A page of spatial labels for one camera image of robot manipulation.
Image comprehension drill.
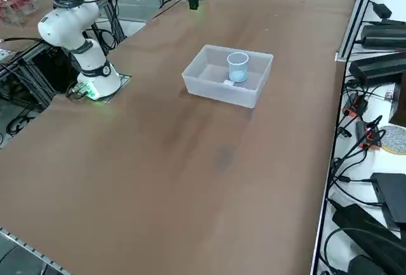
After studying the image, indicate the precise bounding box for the metal base plate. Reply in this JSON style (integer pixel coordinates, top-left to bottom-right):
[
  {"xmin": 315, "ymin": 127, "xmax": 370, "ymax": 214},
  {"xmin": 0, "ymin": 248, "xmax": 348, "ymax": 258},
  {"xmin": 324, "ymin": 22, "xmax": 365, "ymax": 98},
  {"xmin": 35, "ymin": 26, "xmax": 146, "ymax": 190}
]
[{"xmin": 66, "ymin": 72, "xmax": 133, "ymax": 103}]

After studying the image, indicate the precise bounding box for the silver aluminium table rail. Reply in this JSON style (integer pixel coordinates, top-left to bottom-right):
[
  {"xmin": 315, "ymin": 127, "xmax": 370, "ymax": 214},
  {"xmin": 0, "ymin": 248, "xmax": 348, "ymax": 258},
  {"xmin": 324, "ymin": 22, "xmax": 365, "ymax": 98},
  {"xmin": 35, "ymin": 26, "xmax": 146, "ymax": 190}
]
[{"xmin": 310, "ymin": 0, "xmax": 379, "ymax": 275}]

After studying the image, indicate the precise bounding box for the round glitter coaster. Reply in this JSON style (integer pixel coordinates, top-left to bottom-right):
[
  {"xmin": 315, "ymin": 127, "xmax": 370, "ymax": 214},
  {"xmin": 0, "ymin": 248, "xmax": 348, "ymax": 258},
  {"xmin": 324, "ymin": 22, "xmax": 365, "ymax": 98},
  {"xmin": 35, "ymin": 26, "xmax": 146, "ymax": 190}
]
[{"xmin": 379, "ymin": 124, "xmax": 406, "ymax": 155}]

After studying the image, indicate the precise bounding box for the blue pencil holder cup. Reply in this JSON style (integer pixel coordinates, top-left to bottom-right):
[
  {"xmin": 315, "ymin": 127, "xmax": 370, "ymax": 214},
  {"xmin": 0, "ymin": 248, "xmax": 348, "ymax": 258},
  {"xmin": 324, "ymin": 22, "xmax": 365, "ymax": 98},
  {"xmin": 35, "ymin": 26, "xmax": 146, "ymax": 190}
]
[{"xmin": 226, "ymin": 51, "xmax": 249, "ymax": 83}]

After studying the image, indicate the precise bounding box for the black aluminium frame cart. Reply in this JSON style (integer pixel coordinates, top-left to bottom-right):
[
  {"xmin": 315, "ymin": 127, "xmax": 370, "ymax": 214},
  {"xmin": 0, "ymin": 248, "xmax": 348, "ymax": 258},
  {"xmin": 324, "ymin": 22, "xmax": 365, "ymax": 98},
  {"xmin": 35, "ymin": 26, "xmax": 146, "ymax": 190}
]
[{"xmin": 0, "ymin": 41, "xmax": 80, "ymax": 112}]

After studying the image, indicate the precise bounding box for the clear rack with red items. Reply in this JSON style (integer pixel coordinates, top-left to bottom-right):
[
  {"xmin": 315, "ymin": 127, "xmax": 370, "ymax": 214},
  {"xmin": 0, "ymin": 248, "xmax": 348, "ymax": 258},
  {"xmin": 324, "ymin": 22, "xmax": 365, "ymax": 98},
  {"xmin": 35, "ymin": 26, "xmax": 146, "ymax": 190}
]
[{"xmin": 0, "ymin": 0, "xmax": 41, "ymax": 27}]

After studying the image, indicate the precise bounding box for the clear plastic box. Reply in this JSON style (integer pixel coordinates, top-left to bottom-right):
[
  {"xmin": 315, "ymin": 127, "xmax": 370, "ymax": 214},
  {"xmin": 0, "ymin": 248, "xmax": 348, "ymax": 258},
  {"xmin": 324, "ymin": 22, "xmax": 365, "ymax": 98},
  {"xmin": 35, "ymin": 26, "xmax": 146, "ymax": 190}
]
[{"xmin": 181, "ymin": 44, "xmax": 275, "ymax": 109}]

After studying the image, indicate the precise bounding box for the serrated metal rail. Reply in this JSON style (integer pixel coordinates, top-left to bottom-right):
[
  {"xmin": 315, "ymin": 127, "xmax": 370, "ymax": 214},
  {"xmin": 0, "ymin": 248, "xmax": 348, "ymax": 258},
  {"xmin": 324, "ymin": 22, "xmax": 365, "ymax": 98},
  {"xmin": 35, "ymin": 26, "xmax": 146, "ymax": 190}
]
[{"xmin": 0, "ymin": 226, "xmax": 71, "ymax": 275}]

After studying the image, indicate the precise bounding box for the flat black box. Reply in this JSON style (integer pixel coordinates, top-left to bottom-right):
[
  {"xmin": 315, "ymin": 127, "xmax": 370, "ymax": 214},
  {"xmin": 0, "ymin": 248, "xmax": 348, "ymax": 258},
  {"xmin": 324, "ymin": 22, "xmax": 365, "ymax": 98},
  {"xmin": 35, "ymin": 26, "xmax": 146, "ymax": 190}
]
[{"xmin": 370, "ymin": 172, "xmax": 406, "ymax": 232}]

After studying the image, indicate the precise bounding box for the dark brown box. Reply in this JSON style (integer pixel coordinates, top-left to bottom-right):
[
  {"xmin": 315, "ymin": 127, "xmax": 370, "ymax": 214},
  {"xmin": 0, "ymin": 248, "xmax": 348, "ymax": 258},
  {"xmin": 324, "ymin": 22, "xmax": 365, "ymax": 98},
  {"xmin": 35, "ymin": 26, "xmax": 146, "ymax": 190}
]
[{"xmin": 388, "ymin": 74, "xmax": 406, "ymax": 127}]

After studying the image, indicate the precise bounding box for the small black power adapter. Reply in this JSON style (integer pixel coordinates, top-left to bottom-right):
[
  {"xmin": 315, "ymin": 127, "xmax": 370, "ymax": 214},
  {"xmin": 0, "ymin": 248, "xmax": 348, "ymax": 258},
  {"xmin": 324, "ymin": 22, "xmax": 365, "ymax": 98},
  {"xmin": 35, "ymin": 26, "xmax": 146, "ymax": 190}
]
[{"xmin": 371, "ymin": 1, "xmax": 393, "ymax": 19}]

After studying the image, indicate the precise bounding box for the orange and black connector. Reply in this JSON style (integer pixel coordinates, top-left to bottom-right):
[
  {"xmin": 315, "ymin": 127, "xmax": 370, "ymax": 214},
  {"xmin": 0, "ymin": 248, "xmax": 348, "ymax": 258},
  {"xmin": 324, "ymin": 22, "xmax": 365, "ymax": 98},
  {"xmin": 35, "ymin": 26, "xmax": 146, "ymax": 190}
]
[
  {"xmin": 355, "ymin": 121, "xmax": 384, "ymax": 151},
  {"xmin": 344, "ymin": 95, "xmax": 369, "ymax": 117}
]

